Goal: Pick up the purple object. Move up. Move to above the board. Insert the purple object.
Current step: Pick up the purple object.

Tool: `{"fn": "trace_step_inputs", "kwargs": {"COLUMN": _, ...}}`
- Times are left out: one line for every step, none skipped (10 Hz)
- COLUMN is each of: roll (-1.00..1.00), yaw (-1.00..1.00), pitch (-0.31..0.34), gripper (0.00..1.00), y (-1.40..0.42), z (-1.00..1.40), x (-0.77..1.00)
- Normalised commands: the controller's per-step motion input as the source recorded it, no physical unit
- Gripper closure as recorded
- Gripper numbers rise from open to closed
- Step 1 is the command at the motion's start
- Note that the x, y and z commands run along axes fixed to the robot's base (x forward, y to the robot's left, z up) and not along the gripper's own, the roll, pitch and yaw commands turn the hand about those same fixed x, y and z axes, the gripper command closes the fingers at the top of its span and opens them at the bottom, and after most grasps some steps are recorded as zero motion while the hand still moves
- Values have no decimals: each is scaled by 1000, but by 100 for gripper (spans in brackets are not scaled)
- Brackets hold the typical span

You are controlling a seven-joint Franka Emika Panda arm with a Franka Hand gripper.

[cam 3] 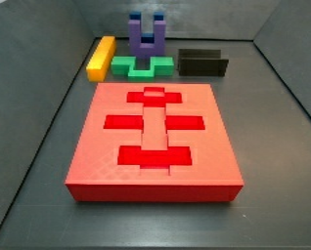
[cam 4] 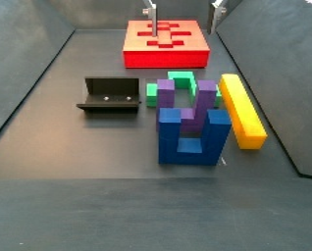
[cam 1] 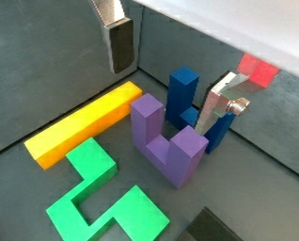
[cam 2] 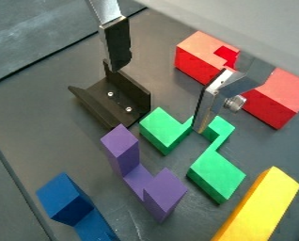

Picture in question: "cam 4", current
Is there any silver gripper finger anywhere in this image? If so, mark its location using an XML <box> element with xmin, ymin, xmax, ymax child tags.
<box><xmin>143</xmin><ymin>0</ymin><xmax>157</xmax><ymax>37</ymax></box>
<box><xmin>209</xmin><ymin>0</ymin><xmax>226</xmax><ymax>34</ymax></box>

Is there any purple U-shaped block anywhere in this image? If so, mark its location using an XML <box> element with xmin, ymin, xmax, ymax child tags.
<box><xmin>155</xmin><ymin>79</ymin><xmax>215</xmax><ymax>132</ymax></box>

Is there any red slotted board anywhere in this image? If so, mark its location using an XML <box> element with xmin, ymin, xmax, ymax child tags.
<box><xmin>122</xmin><ymin>20</ymin><xmax>210</xmax><ymax>69</ymax></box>

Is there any blue U-shaped block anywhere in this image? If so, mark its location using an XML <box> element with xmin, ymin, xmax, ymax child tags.
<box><xmin>158</xmin><ymin>108</ymin><xmax>230</xmax><ymax>166</ymax></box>

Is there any yellow long bar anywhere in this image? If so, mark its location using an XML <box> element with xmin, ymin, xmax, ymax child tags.
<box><xmin>218</xmin><ymin>74</ymin><xmax>268</xmax><ymax>150</ymax></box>

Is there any black angle bracket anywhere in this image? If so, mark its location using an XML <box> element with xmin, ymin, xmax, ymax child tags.
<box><xmin>76</xmin><ymin>76</ymin><xmax>140</xmax><ymax>111</ymax></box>

